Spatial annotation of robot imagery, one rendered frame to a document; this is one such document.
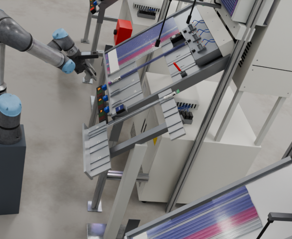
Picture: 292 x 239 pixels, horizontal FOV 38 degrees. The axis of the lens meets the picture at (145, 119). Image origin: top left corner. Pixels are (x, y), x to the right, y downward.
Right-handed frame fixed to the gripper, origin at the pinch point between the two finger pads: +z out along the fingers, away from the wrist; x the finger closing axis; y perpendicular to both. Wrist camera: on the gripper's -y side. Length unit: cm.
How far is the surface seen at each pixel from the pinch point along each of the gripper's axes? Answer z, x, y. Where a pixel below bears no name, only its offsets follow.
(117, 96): 9.9, 14.4, -7.1
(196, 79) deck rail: 12, 32, -52
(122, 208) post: 44, 63, 15
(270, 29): 6, 32, -96
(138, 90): 9.9, 20.0, -20.7
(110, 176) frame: 44, 36, 20
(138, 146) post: 9, 63, -15
